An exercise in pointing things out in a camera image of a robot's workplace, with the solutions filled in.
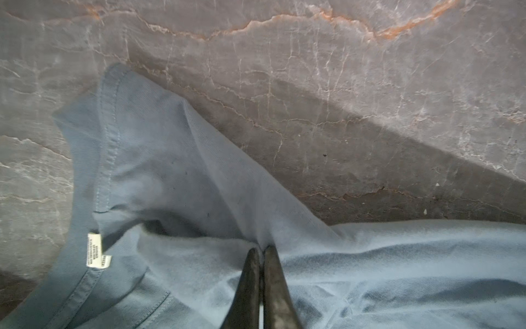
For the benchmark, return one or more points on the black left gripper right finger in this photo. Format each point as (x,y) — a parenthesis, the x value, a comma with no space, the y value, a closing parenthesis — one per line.
(279,311)

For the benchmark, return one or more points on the blue-grey t-shirt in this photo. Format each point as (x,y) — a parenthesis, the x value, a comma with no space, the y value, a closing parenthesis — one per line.
(166,208)

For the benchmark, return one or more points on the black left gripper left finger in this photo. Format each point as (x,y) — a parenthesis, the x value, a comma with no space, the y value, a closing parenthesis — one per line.
(245,308)

